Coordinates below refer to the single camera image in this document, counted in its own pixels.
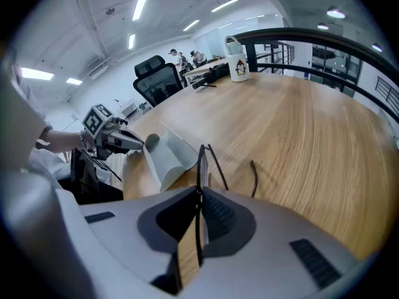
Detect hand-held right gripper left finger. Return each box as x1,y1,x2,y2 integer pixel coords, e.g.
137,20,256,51
55,186,203,294

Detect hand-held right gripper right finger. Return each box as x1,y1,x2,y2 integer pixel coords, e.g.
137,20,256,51
186,187,358,296

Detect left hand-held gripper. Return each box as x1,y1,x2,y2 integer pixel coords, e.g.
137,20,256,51
82,103,145,161

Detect white glasses case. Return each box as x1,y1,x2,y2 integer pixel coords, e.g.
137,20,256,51
142,127,200,194

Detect black eyeglasses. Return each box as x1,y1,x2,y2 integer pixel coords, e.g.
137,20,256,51
195,143,259,268

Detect person's left forearm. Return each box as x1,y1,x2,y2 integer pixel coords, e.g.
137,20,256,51
35,128,87,154

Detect person's black trousers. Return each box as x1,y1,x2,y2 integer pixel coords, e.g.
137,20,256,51
57,175,125,206

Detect black mesh office chair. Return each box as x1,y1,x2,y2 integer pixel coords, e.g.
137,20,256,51
132,55,185,108

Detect white ceiling air conditioner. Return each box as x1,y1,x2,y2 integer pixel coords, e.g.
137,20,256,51
88,65,109,80

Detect wooden table white legs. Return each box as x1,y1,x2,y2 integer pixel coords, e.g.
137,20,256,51
182,57,232,85

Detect person's light shirt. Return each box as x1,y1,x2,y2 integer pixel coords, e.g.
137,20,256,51
0,50,115,189

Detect black clamp tool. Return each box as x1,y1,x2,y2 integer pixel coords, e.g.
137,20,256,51
191,63,232,90

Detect white penguin print bottle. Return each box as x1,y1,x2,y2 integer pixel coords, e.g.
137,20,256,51
224,35,251,83

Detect ceiling light panels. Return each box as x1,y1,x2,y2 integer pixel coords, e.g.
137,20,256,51
20,0,239,86

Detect thin black balustrade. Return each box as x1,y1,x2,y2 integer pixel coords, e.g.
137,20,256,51
375,75,399,106

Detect black framed window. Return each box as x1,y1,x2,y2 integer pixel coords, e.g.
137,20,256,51
311,44,364,84

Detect black metal railing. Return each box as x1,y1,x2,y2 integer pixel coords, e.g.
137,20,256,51
232,27,399,125

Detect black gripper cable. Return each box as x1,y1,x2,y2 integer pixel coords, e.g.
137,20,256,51
89,154,123,183

